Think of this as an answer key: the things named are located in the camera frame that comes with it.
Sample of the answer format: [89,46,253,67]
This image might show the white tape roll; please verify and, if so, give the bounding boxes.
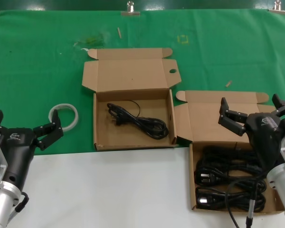
[48,103,79,132]

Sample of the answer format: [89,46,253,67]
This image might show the metal binder clip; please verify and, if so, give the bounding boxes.
[120,1,141,17]
[268,0,285,15]

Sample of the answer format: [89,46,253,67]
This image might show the thin grey cable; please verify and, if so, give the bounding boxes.
[246,191,256,228]

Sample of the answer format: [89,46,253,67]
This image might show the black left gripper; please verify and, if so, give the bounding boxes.
[0,110,64,191]

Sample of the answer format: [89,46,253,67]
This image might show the black power cable with tie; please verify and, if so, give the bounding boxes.
[106,100,169,141]

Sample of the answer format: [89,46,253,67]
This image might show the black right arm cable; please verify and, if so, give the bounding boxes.
[225,175,266,228]

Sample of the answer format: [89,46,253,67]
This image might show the green cloth mat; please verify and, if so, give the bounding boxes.
[0,9,285,157]

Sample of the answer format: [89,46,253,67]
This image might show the cardboard box with clean flap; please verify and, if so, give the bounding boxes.
[82,47,182,152]

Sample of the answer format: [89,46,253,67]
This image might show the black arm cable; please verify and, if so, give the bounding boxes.
[225,175,266,228]
[14,191,29,213]

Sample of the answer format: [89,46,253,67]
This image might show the clear plastic wrapper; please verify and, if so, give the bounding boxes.
[73,32,110,47]

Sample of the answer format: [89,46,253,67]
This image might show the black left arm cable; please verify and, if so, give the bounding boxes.
[14,191,29,213]

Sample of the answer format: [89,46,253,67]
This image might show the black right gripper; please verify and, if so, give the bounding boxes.
[218,94,285,174]

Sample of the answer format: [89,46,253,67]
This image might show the cardboard box with cable stock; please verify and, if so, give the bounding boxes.
[174,90,285,212]

